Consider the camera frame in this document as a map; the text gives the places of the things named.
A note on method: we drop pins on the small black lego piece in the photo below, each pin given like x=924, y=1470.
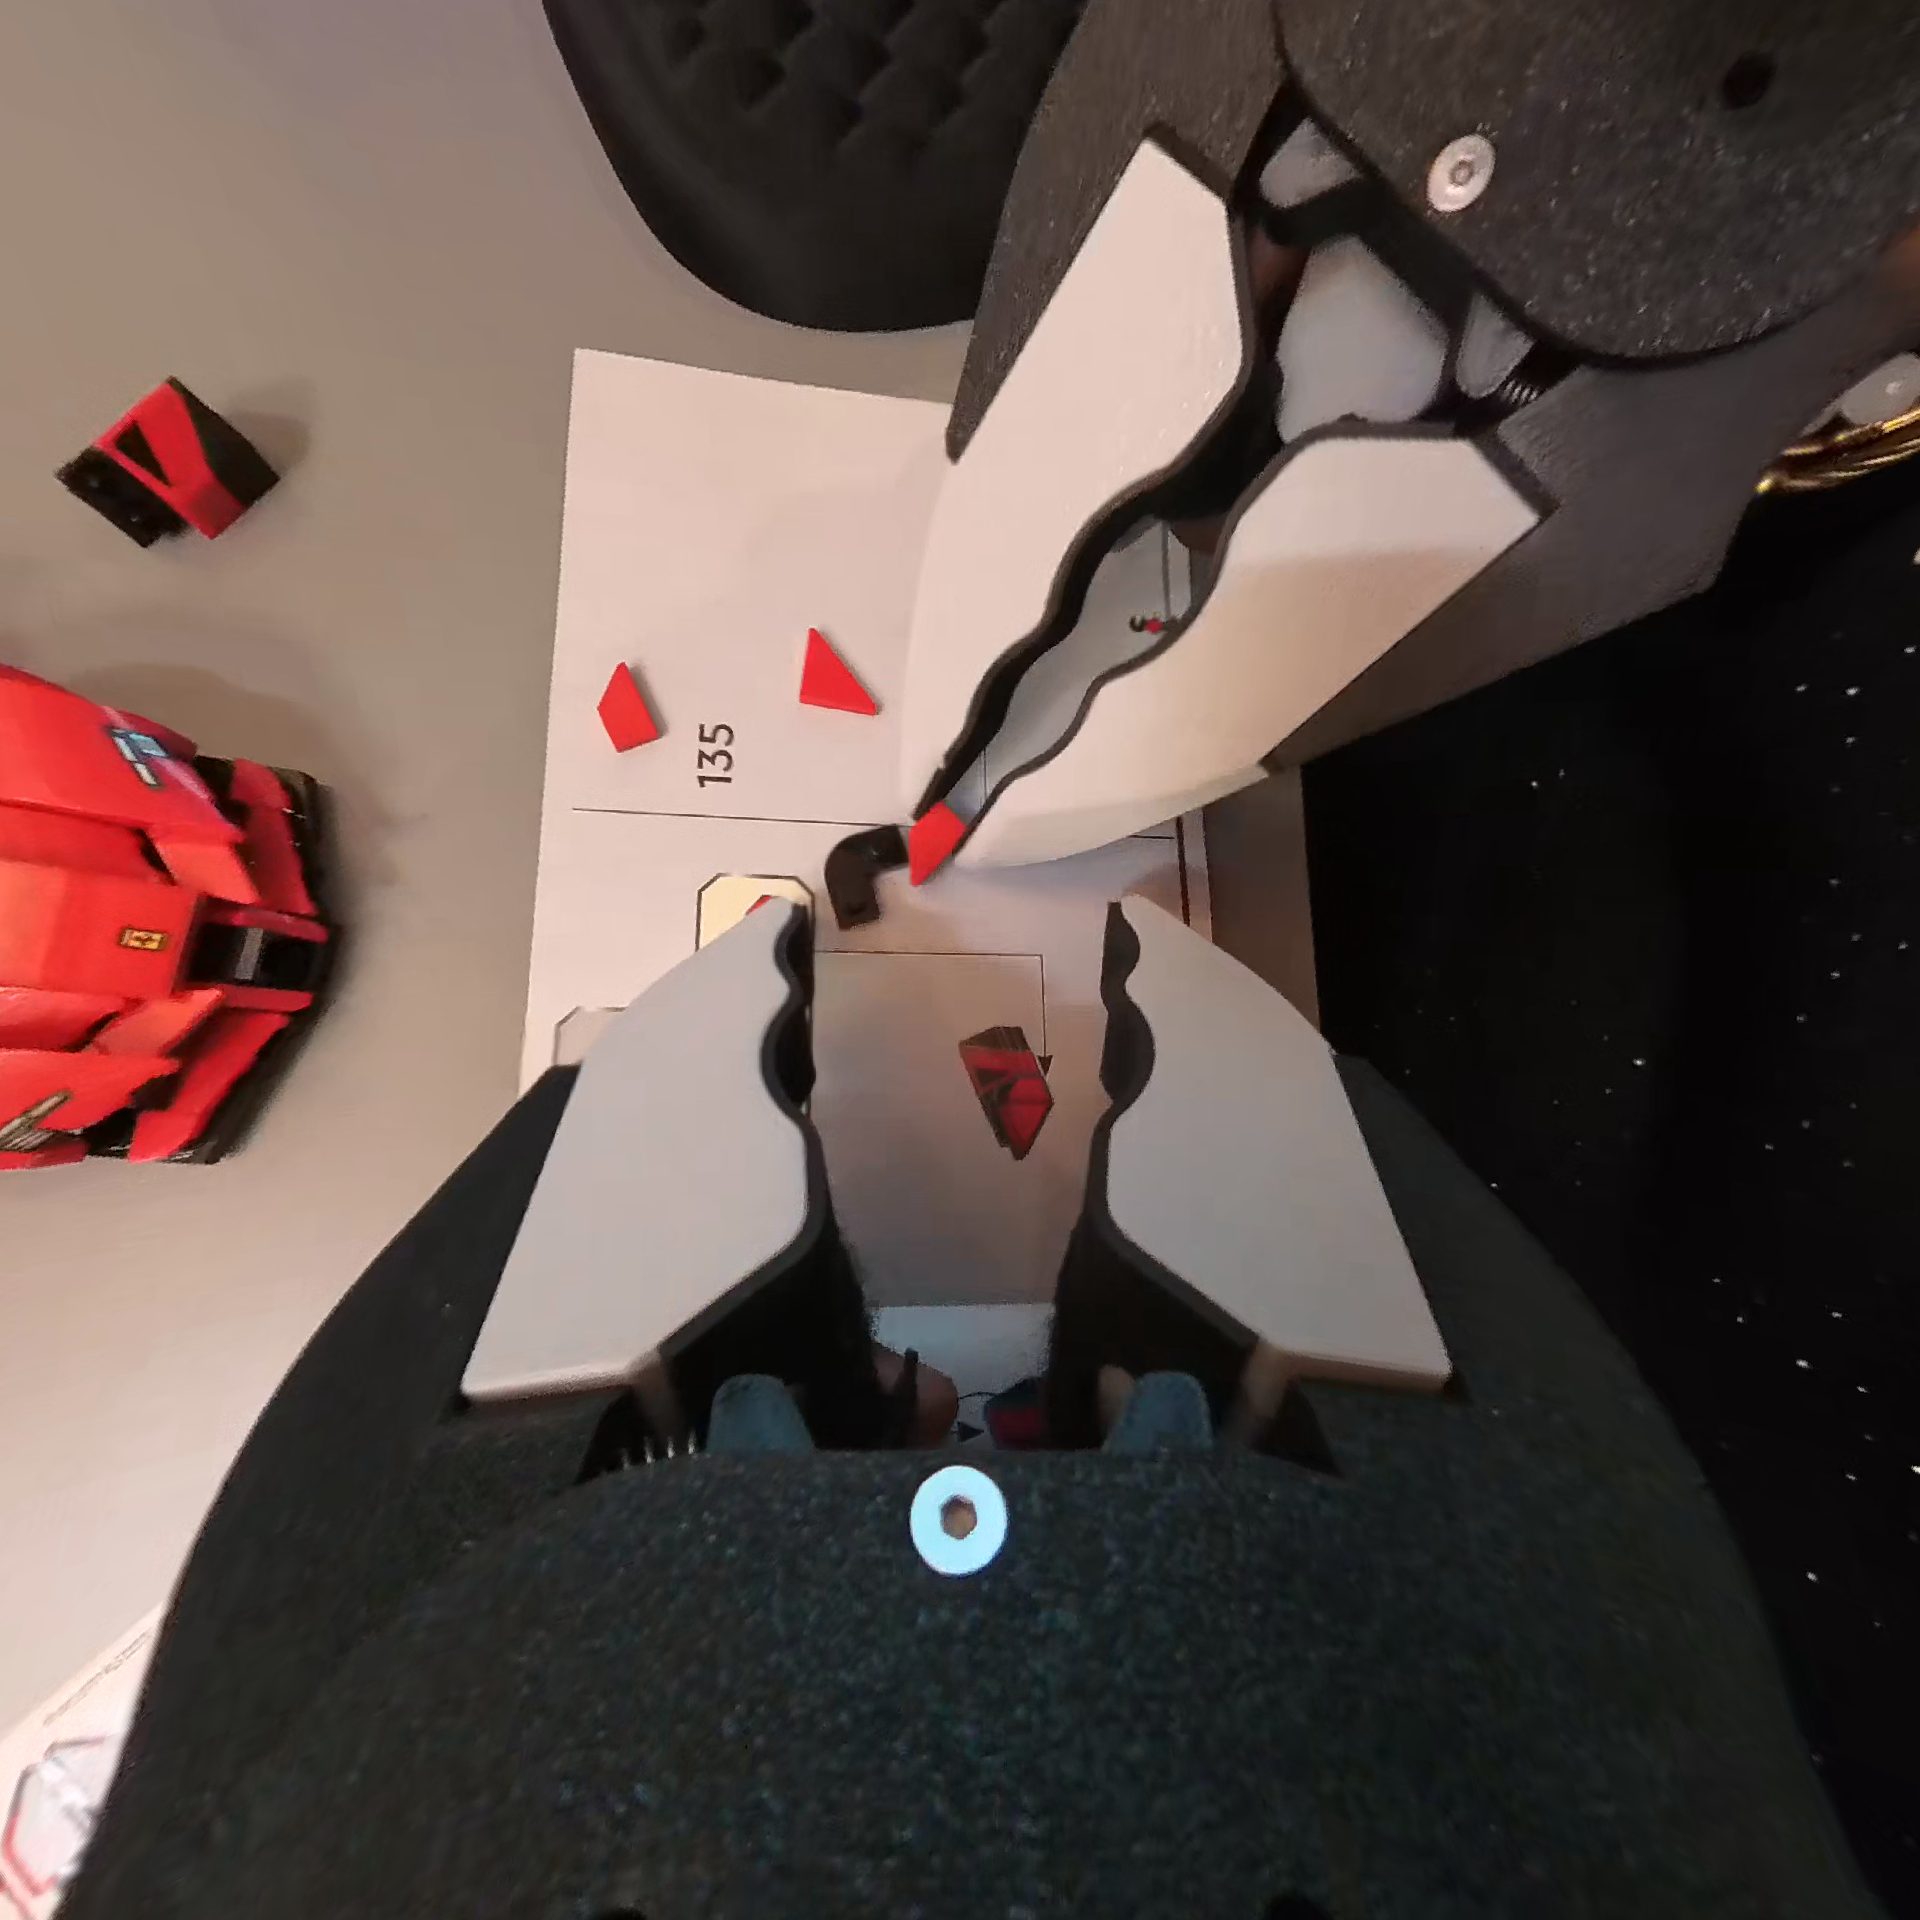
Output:
x=865, y=870

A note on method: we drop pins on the red lego wedge piece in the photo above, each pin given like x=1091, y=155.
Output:
x=835, y=672
x=623, y=707

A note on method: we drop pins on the lego instruction booklet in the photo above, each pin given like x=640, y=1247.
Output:
x=692, y=512

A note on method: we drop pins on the black red lego block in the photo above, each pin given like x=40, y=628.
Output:
x=167, y=455

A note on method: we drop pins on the black mesh chair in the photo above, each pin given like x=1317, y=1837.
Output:
x=811, y=151

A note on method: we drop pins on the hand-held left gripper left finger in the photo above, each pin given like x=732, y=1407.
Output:
x=663, y=1171

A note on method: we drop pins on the red lego car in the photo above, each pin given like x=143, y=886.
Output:
x=134, y=901

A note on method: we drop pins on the white sticker sheet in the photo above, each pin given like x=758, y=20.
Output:
x=54, y=1786

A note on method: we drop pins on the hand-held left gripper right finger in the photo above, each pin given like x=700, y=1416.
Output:
x=1261, y=1171

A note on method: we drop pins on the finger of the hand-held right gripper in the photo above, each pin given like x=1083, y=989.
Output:
x=1080, y=421
x=1321, y=599

